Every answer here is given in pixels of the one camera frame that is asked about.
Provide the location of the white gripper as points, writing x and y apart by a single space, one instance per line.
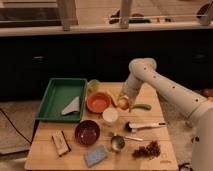
131 89

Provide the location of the red yellow apple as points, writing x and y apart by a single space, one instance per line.
123 104

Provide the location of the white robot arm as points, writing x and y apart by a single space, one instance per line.
197 109

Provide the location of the white paper cup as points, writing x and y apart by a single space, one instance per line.
110 116

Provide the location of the green cup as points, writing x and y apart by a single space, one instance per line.
93 85

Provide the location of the metal measuring cup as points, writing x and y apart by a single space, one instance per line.
118 141

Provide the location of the yellow banana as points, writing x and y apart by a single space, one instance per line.
113 98

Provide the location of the green chili pepper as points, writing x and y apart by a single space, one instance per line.
141 106

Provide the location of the orange bowl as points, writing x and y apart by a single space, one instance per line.
98 102

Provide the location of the dark red bowl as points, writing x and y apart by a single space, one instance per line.
87 132

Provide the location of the grey folded cloth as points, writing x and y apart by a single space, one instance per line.
73 106

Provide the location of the green plastic tray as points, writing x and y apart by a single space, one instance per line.
59 93

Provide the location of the blue sponge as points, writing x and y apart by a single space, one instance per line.
95 156

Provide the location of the wooden block eraser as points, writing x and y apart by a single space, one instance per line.
60 143

